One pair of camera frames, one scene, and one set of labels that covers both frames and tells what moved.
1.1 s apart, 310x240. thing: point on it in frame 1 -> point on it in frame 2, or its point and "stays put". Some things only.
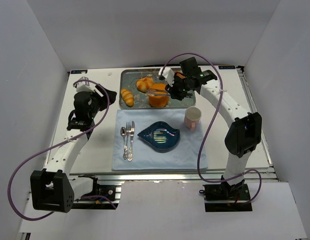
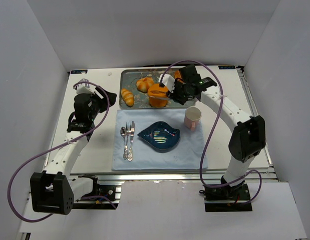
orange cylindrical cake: (160, 97) stays put
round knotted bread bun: (144, 84) stays put
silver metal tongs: (157, 92) -> (160, 98)
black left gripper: (101, 97) stays put
